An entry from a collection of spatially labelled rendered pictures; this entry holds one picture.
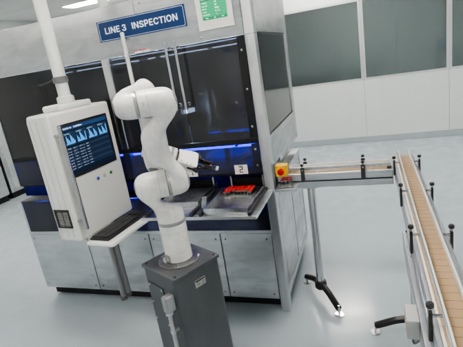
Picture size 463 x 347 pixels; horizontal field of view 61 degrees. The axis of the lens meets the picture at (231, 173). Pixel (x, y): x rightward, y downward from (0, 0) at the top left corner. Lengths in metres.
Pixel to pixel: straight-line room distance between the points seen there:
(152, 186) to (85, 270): 1.88
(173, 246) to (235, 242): 0.98
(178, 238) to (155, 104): 0.60
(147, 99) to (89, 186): 1.17
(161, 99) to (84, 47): 1.43
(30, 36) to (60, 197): 1.16
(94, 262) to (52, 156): 1.22
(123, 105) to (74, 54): 1.45
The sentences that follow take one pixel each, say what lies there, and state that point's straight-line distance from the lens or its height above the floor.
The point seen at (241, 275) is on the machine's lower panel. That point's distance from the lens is 2.79.
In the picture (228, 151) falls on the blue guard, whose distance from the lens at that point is 2.45.
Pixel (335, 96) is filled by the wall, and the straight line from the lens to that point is 6.91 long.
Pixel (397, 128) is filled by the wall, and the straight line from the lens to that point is 7.02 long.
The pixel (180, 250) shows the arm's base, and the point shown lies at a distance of 1.76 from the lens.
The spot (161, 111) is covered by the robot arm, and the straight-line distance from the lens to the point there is 1.45.
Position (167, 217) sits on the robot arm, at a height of 1.09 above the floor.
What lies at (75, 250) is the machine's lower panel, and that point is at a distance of 3.40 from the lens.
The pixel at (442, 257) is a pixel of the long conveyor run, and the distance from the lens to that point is 1.56.
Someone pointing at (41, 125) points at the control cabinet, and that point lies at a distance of 2.37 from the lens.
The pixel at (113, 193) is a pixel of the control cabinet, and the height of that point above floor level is 0.97.
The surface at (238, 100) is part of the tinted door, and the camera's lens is 2.38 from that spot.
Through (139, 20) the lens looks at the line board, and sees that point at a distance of 2.58.
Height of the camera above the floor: 1.69
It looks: 16 degrees down
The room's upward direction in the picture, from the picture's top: 9 degrees counter-clockwise
